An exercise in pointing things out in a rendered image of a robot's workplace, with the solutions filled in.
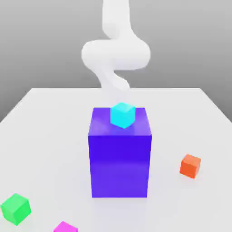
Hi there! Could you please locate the small cyan cube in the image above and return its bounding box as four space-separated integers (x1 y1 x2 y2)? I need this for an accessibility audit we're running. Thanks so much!
110 102 136 129

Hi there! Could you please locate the small orange cube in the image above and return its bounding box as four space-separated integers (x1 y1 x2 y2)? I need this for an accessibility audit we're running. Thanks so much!
179 154 202 179

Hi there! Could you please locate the small magenta cube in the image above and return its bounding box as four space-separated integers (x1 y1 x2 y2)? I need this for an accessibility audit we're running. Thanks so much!
53 221 78 232

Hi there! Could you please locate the small green cube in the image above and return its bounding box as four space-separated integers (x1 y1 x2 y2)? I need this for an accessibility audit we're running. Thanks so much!
0 193 32 226

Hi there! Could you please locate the large purple box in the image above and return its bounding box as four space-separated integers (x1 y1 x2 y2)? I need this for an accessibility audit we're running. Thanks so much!
87 107 152 198

